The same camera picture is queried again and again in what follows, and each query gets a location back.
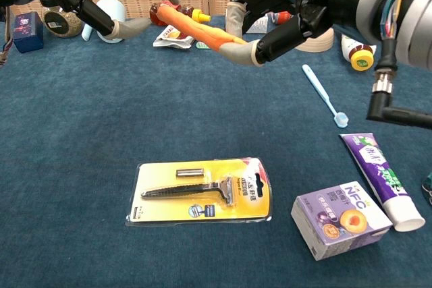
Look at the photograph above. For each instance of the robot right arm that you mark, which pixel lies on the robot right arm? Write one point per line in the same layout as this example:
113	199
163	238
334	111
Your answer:
418	15

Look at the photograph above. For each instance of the glass jar black lid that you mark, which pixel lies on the glass jar black lid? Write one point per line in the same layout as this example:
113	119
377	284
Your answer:
64	23

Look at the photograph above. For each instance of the dark blue carton box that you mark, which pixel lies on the dark blue carton box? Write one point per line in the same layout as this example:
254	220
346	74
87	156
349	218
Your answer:
28	33

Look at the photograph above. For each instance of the beige bowl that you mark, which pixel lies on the beige bowl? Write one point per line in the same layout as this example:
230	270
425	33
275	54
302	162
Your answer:
320	43

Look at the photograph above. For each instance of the light blue mug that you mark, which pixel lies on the light blue mug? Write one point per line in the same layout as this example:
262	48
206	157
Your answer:
114	8

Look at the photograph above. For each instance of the white drink bottle yellow cap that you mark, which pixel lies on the white drink bottle yellow cap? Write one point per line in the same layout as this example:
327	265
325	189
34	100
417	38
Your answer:
359	55

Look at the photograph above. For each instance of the white blue milk carton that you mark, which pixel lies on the white blue milk carton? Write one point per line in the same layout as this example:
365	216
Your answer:
265	25

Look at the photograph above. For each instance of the light blue toothbrush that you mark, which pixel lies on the light blue toothbrush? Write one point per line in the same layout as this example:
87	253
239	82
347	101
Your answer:
322	94

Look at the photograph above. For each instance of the white snack packet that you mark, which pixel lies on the white snack packet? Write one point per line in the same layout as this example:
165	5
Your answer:
168	40

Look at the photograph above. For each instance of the brown sauce bottle yellow cap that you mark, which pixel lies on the brown sauce bottle yellow cap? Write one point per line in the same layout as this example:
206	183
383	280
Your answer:
195	15

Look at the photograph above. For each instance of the mint green hair brush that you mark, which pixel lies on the mint green hair brush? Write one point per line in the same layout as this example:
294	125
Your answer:
202	45

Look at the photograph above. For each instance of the blue table cover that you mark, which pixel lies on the blue table cover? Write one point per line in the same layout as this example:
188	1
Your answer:
67	133

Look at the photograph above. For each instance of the purple toothpaste tube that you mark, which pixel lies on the purple toothpaste tube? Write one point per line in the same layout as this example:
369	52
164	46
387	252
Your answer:
381	173

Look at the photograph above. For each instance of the small purple snack packet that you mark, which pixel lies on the small purple snack packet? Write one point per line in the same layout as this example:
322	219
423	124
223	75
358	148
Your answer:
337	224

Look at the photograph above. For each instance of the yellow razor blister pack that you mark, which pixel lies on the yellow razor blister pack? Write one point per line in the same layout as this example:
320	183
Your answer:
202	193

